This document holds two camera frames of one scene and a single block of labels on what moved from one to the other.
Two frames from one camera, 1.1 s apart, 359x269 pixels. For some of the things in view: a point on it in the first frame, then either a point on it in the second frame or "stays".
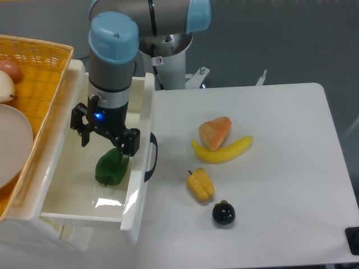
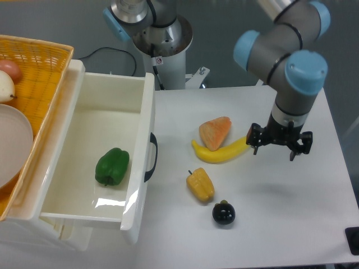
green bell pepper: [110, 168] stays
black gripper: [110, 122] -> [277, 132]
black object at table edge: [352, 237] stays
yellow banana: [224, 153] stays
